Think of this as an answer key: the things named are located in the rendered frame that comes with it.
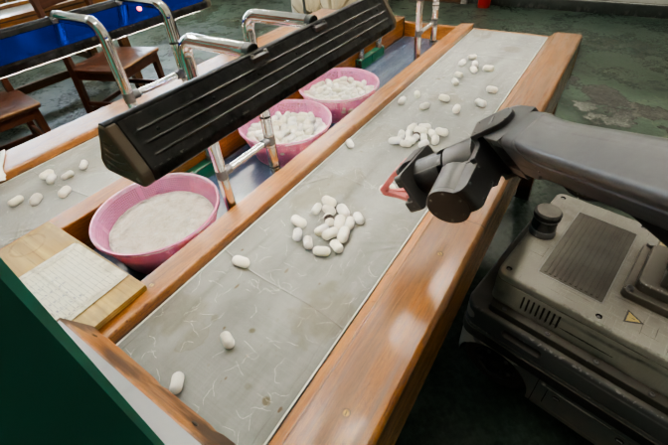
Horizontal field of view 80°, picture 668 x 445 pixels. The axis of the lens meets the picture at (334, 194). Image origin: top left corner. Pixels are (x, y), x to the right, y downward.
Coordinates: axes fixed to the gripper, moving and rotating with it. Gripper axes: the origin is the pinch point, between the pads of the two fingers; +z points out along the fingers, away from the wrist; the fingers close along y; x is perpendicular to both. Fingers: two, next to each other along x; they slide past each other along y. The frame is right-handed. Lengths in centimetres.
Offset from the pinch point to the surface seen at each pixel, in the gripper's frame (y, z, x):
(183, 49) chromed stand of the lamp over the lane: 9.8, 9.5, -38.2
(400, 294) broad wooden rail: 11.7, -1.0, 13.4
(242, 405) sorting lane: 37.9, 8.4, 8.4
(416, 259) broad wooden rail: 3.6, 0.0, 12.8
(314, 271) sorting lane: 13.7, 13.1, 5.0
